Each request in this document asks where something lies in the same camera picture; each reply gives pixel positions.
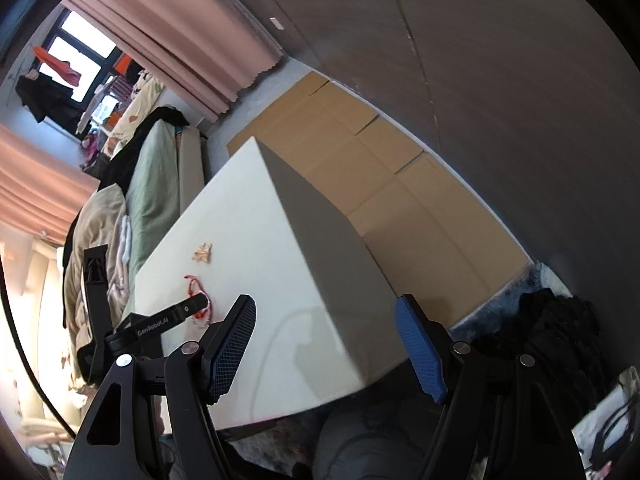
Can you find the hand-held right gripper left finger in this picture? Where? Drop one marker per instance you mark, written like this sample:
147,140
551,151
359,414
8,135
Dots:
230,350

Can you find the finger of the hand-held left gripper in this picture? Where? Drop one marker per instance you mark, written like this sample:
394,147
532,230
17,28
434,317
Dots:
160,322
97,305

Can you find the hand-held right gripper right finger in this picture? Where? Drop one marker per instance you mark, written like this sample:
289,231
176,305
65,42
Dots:
420,350

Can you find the gold butterfly ornament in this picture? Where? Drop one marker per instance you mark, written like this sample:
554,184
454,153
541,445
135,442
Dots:
202,252

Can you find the pink and white cloth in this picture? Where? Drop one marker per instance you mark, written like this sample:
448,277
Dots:
120,255

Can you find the beige blanket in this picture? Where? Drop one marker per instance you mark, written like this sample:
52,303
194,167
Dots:
95,230

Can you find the grey cartoon print mat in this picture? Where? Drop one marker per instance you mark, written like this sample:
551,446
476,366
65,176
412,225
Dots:
360,440

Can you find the white square table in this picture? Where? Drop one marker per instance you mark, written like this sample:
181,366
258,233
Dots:
240,220

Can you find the bed with green sheet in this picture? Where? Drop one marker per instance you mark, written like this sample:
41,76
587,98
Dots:
150,185

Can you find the dark shaggy rug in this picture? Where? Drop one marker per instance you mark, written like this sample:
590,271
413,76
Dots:
550,330

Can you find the pink curtain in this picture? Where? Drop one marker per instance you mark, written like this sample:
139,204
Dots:
190,25
35,185

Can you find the brown cardboard floor sheets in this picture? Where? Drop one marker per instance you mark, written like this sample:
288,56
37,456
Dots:
400,200

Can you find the black clothing on bed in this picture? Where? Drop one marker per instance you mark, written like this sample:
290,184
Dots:
140,145

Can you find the cream printed bedding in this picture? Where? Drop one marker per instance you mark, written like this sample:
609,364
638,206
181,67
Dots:
137,105

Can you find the black hanging clothes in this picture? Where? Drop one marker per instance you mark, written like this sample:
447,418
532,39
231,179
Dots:
42,100

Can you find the orange hanging garment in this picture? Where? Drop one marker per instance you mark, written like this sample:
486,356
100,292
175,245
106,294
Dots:
57,65

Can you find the dark framed window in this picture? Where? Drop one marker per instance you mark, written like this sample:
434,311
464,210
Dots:
85,45

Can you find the white wall socket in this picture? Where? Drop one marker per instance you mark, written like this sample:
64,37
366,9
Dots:
276,22

